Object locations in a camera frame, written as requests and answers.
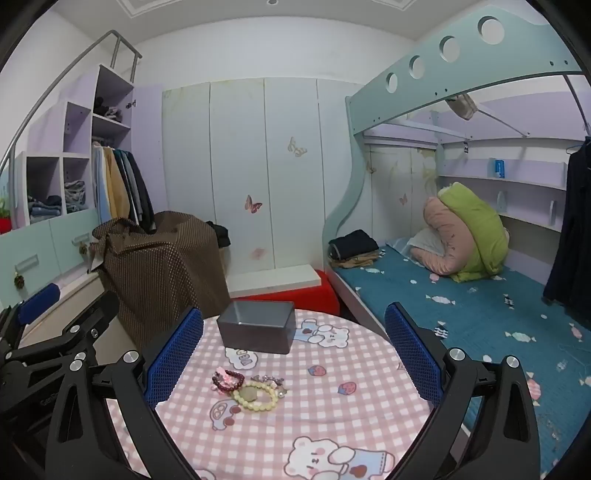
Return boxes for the folded black clothes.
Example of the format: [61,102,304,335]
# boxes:
[329,229,379,260]

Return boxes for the white board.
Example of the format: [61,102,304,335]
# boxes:
[228,264,322,298]

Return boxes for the cream bead bracelet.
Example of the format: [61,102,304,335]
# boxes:
[232,381,279,413]

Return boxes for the brown dotted fabric bag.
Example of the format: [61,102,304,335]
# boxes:
[90,211,232,347]

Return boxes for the round table, pink checked cloth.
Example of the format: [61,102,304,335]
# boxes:
[104,309,462,480]

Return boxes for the teal drawer cabinet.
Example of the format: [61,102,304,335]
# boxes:
[0,208,100,315]

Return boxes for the dark clothes on shelf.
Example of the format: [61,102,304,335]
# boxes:
[93,96,123,123]

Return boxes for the folded blue jeans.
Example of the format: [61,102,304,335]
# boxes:
[28,195,62,224]

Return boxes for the folded tan clothes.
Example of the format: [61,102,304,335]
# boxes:
[331,251,382,269]

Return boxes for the crumpled grey clothes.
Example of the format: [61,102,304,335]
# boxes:
[65,181,87,214]

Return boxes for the white pillow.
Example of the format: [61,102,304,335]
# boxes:
[409,228,446,254]

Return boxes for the beige cabinet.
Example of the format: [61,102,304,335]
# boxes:
[18,277,137,352]

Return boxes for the black clothes behind bag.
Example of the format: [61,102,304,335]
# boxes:
[205,222,232,248]

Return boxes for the teal bunk bed frame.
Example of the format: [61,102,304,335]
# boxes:
[323,0,591,319]

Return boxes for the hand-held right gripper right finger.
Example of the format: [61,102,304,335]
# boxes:
[385,302,542,480]

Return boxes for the black hanging coat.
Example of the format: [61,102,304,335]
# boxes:
[542,136,591,333]

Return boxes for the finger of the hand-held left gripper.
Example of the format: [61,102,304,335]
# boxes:
[4,291,122,366]
[0,282,61,348]

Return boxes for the blue candy print sheet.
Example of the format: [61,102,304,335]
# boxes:
[332,240,591,476]

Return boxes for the grey hanging pouch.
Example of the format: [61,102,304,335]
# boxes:
[445,92,478,121]

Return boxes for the red stool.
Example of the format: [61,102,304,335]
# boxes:
[228,271,340,317]

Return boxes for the dark red bead bracelet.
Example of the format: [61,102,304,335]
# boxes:
[212,369,245,394]

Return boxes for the row of hanging clothes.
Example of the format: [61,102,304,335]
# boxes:
[91,143,156,234]

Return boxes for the metal stair rail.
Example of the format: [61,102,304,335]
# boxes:
[0,30,143,176]

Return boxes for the white wardrobe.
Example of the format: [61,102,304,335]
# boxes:
[161,78,365,278]

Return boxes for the grey metal box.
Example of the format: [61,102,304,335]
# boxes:
[216,301,296,355]

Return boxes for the lavender wall shelves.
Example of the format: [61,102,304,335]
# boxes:
[436,159,568,232]

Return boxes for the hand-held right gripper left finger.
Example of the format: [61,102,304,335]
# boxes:
[45,305,205,480]

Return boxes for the green quilt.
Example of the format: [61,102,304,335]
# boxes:
[438,182,509,283]

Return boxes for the pastel charm hair clip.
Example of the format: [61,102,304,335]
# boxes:
[252,375,288,398]

